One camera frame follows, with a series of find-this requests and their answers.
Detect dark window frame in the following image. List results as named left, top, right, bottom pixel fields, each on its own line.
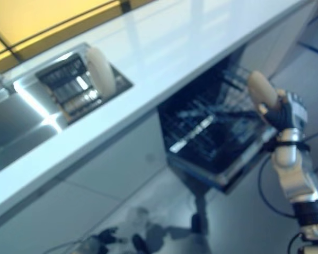
left=0, top=0, right=134, bottom=67

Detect chrome pull-down kitchen faucet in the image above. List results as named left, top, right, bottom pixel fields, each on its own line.
left=0, top=66, right=14, bottom=94

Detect black robot left foot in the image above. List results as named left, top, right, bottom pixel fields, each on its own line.
left=132, top=233, right=149, bottom=252

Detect dishwasher lower wire rack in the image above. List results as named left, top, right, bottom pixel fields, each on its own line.
left=158, top=68, right=277, bottom=165

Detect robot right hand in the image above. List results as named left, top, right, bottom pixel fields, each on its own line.
left=257, top=89, right=308, bottom=132

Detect stainless steel sink basin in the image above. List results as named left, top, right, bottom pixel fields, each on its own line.
left=0, top=42, right=135, bottom=181

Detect black robot foot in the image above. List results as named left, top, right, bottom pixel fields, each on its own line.
left=132, top=233, right=149, bottom=252
left=191, top=213, right=209, bottom=235

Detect black robot right foot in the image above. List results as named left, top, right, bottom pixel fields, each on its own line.
left=191, top=213, right=209, bottom=235

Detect black dish drying rack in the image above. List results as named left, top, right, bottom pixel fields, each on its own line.
left=35, top=52, right=134, bottom=125

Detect open dishwasher with rack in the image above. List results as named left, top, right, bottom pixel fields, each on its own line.
left=166, top=126, right=279, bottom=196

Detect dishwasher upper wire rack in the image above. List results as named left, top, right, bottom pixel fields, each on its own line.
left=222, top=67, right=255, bottom=88

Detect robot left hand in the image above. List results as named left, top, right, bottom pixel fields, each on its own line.
left=98, top=227, right=122, bottom=247

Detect cream ceramic plate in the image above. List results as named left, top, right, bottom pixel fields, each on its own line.
left=247, top=70, right=278, bottom=112
left=86, top=47, right=115, bottom=99

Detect dishwasher wire rack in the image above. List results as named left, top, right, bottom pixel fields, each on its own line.
left=158, top=68, right=277, bottom=165
left=222, top=67, right=255, bottom=88

